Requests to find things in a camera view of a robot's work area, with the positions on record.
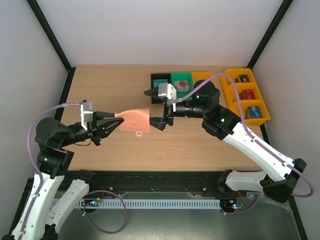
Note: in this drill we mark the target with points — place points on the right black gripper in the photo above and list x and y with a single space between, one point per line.
169 114

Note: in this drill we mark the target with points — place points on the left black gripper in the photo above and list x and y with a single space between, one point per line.
99 125

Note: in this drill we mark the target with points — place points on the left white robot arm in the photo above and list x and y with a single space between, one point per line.
40 220

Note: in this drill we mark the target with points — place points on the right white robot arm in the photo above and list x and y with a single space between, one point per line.
279 174

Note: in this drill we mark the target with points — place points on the teal card holders stack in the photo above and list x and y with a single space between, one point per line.
157 82

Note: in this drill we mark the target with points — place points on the red white card holders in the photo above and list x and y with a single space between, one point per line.
181 85

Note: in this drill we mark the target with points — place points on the black card stack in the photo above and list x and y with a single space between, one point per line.
243 78

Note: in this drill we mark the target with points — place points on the red card stack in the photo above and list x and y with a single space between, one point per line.
247 94

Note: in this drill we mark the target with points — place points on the yellow bin with red cards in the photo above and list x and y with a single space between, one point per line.
231 94

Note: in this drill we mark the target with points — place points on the blue card stack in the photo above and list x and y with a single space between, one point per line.
253 112

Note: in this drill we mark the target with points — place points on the black storage bin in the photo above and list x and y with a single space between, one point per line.
159 78

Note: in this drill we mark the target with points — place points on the small yellow storage bin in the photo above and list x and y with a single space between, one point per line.
200 75

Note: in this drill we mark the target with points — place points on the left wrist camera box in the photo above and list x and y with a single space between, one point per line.
86 114

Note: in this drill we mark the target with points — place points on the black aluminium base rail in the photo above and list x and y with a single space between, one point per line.
204 183

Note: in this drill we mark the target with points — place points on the white slotted cable duct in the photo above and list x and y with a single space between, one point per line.
176 204

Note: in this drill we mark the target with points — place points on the left black frame post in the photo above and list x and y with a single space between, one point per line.
42 20

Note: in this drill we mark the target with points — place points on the black frame post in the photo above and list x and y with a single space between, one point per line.
42 20
276 20

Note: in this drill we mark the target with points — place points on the right black frame post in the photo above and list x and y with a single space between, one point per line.
276 20

